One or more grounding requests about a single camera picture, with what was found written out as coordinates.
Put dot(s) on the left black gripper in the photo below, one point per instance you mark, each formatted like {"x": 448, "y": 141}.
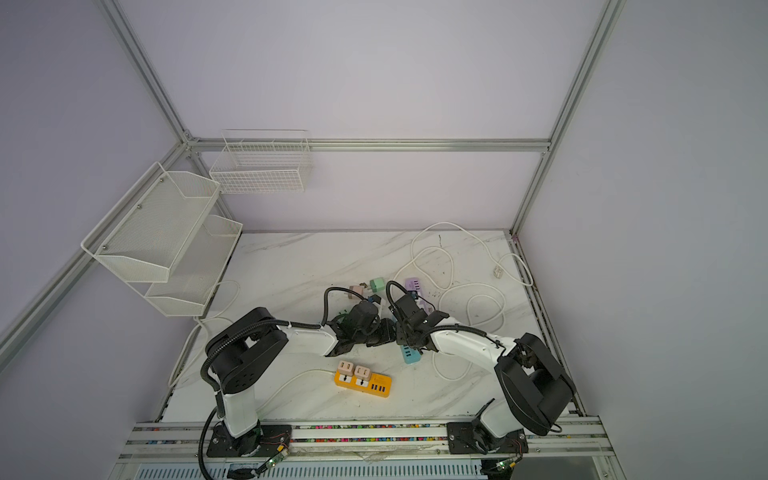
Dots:
{"x": 389, "y": 335}

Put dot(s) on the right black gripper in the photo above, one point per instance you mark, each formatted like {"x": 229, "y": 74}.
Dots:
{"x": 400, "y": 339}

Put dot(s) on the blue power strip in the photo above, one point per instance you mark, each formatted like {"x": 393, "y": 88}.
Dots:
{"x": 410, "y": 355}

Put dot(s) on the green plug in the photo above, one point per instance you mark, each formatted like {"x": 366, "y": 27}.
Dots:
{"x": 377, "y": 285}

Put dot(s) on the pink plug orange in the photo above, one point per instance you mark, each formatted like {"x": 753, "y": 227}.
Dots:
{"x": 346, "y": 368}
{"x": 362, "y": 373}

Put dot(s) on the purple power strip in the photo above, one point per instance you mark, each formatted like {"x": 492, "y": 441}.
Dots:
{"x": 413, "y": 285}

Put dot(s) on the orange power strip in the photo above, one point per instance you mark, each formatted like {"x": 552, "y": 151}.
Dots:
{"x": 378, "y": 385}

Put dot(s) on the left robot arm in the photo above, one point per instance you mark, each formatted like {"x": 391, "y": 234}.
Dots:
{"x": 237, "y": 357}

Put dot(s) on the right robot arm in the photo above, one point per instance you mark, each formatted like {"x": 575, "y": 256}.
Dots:
{"x": 534, "y": 385}

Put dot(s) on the white two-tier mesh shelf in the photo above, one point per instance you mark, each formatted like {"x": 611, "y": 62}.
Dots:
{"x": 165, "y": 242}

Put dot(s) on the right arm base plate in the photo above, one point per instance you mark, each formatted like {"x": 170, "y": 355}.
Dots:
{"x": 471, "y": 438}

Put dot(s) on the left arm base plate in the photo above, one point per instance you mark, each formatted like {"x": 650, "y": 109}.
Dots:
{"x": 261, "y": 442}

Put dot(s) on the aluminium front rail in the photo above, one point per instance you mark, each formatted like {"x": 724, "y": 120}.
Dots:
{"x": 399, "y": 449}

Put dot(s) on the white wire basket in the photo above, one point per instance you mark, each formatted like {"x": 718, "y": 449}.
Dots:
{"x": 255, "y": 161}

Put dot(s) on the aluminium frame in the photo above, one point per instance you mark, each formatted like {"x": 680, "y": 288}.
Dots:
{"x": 32, "y": 319}

